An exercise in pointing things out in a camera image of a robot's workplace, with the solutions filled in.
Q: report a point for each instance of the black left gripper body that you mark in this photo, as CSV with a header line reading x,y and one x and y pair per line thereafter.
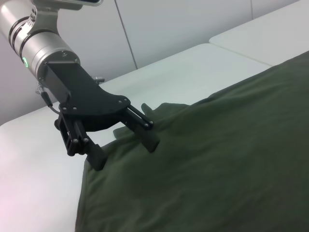
x,y
82,96

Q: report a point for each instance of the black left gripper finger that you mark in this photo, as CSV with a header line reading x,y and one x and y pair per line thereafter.
x,y
94,154
144,135

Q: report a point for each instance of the dark green shirt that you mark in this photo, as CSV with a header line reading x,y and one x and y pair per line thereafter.
x,y
205,157

